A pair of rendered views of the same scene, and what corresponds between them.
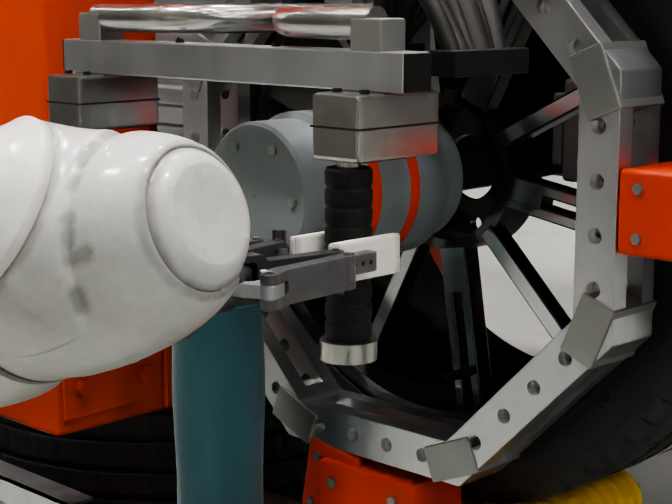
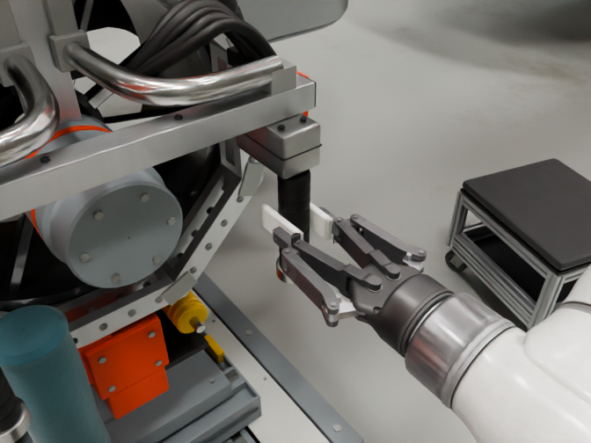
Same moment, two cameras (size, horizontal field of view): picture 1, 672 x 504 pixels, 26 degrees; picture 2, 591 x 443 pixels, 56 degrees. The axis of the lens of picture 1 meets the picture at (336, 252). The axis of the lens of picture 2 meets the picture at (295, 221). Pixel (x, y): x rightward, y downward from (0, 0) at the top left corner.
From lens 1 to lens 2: 1.13 m
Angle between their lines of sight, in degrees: 78
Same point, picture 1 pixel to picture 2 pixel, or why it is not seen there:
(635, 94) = not seen: hidden behind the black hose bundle
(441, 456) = (175, 290)
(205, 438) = (83, 410)
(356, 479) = (121, 344)
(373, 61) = (293, 96)
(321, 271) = (382, 233)
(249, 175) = (120, 227)
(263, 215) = (141, 244)
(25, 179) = not seen: outside the picture
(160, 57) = (46, 185)
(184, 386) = (59, 400)
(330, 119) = (300, 148)
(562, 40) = not seen: hidden behind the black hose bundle
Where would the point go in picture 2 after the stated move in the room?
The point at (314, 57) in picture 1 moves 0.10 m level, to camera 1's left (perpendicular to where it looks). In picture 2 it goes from (242, 112) to (216, 168)
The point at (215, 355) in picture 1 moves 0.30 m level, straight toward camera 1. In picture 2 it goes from (72, 361) to (329, 371)
